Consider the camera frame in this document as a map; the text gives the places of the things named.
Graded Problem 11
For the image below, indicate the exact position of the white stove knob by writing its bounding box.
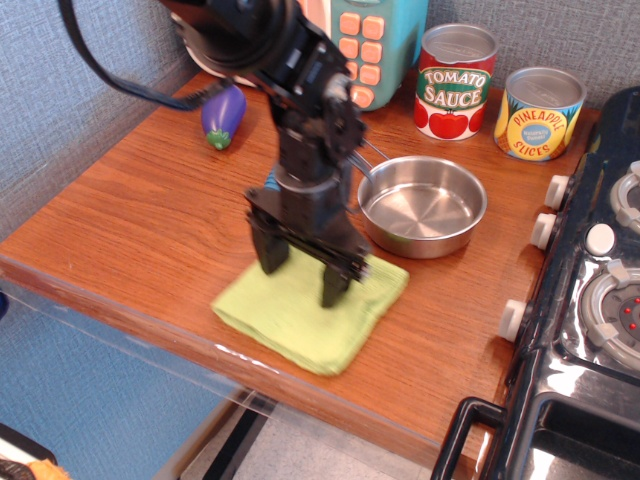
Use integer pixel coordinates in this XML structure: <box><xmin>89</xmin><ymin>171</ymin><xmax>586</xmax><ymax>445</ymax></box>
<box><xmin>498</xmin><ymin>299</ymin><xmax>527</xmax><ymax>342</ymax></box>
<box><xmin>530</xmin><ymin>213</ymin><xmax>557</xmax><ymax>250</ymax></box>
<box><xmin>544</xmin><ymin>175</ymin><xmax>570</xmax><ymax>211</ymax></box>

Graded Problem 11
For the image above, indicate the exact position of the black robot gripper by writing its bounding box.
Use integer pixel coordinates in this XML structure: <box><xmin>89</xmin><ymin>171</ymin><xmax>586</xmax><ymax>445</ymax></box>
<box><xmin>245</xmin><ymin>178</ymin><xmax>370</xmax><ymax>308</ymax></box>

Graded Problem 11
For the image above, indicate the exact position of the teal toy microwave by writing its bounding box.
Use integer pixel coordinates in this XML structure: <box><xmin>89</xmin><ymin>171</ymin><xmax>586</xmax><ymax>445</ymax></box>
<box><xmin>166</xmin><ymin>1</ymin><xmax>428</xmax><ymax>118</ymax></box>

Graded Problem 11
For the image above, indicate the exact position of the tomato sauce can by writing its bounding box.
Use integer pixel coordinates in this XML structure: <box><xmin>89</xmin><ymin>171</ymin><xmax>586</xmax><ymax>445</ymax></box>
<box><xmin>414</xmin><ymin>23</ymin><xmax>498</xmax><ymax>141</ymax></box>

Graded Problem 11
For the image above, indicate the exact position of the small steel saucepan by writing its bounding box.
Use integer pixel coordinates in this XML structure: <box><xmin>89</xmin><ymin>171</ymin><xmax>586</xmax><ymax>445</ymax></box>
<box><xmin>351</xmin><ymin>140</ymin><xmax>488</xmax><ymax>259</ymax></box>

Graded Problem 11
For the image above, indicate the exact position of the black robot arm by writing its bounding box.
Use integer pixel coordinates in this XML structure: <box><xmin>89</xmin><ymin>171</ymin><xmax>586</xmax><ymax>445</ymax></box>
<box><xmin>165</xmin><ymin>1</ymin><xmax>370</xmax><ymax>308</ymax></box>

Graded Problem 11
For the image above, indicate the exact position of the white round stove button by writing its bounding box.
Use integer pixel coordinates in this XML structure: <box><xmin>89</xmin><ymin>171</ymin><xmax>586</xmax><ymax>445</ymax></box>
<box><xmin>585</xmin><ymin>223</ymin><xmax>615</xmax><ymax>256</ymax></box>

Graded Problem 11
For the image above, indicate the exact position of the clear acrylic table guard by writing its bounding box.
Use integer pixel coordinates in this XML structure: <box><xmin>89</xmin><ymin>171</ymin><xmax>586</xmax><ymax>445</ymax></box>
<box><xmin>1</xmin><ymin>256</ymin><xmax>439</xmax><ymax>457</ymax></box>

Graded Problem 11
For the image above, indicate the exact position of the blue handled metal spoon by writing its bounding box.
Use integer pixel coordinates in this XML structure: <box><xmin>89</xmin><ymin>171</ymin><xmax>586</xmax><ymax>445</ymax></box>
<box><xmin>264</xmin><ymin>170</ymin><xmax>280</xmax><ymax>191</ymax></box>

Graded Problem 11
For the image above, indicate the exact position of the green rag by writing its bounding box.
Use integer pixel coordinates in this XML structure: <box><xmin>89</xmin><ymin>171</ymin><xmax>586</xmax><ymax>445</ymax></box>
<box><xmin>211</xmin><ymin>248</ymin><xmax>409</xmax><ymax>376</ymax></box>

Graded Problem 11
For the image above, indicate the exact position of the pineapple slices can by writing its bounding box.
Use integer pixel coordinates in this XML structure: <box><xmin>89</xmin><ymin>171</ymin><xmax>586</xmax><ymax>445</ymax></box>
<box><xmin>494</xmin><ymin>67</ymin><xmax>587</xmax><ymax>162</ymax></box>

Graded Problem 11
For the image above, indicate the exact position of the black toy stove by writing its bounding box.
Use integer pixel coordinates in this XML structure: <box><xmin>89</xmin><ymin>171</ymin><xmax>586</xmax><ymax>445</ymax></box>
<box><xmin>431</xmin><ymin>85</ymin><xmax>640</xmax><ymax>480</ymax></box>

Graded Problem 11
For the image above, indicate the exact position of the black oven door handle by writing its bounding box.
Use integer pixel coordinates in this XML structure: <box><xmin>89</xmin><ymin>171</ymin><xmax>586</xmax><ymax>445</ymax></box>
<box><xmin>431</xmin><ymin>397</ymin><xmax>506</xmax><ymax>480</ymax></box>

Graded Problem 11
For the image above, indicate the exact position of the purple toy eggplant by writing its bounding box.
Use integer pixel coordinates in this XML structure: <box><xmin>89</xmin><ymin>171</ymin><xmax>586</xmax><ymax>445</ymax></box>
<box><xmin>201</xmin><ymin>85</ymin><xmax>247</xmax><ymax>151</ymax></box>

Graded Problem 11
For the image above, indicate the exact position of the orange fuzzy object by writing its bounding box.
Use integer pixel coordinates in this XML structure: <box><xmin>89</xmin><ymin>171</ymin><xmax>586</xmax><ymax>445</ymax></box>
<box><xmin>1</xmin><ymin>460</ymin><xmax>71</xmax><ymax>480</ymax></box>

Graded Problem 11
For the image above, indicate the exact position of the grey stove burner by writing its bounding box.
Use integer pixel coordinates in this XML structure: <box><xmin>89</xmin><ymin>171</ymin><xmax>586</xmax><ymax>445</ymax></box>
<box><xmin>579</xmin><ymin>259</ymin><xmax>639</xmax><ymax>371</ymax></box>
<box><xmin>609</xmin><ymin>161</ymin><xmax>640</xmax><ymax>234</ymax></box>

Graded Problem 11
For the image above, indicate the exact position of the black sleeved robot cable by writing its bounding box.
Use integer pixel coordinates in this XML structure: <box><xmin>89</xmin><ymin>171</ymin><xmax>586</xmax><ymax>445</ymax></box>
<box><xmin>56</xmin><ymin>0</ymin><xmax>234</xmax><ymax>112</ymax></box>

